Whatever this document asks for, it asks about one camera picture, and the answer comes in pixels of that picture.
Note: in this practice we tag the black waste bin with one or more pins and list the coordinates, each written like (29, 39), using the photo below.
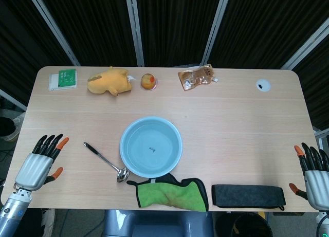
(244, 225)

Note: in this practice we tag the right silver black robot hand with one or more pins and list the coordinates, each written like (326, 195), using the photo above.
(317, 185)

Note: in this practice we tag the brown sauce pouch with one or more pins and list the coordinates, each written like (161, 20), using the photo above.
(196, 77)

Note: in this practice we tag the dark grey folded cloth pouch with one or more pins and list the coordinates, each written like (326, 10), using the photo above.
(246, 196)

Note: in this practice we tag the green cloth with black trim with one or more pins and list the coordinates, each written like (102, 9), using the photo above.
(169, 196)

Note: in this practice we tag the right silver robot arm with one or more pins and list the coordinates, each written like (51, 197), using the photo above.
(323, 222)

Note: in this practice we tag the grey blue robot torso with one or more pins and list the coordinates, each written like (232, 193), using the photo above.
(156, 224)

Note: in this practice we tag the orange jelly cup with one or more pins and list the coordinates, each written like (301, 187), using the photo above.
(148, 81)

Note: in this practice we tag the metal ladle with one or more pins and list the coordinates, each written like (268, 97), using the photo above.
(123, 175)

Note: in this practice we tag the black pleated curtain panel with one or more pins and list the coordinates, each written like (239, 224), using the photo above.
(177, 23)
(18, 41)
(97, 23)
(264, 23)
(317, 82)

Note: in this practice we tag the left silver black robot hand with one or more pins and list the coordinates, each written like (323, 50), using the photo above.
(32, 170)

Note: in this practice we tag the light blue bowl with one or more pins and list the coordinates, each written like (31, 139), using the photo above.
(151, 147)

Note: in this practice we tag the yellow plush toy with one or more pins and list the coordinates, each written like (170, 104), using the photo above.
(109, 81)

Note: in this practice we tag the grey metal partition post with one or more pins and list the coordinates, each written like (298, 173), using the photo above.
(306, 46)
(135, 28)
(52, 26)
(13, 99)
(216, 28)

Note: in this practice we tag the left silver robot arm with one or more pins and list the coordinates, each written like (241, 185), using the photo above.
(13, 211)

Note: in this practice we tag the green and white box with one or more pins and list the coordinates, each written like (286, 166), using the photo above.
(66, 79)

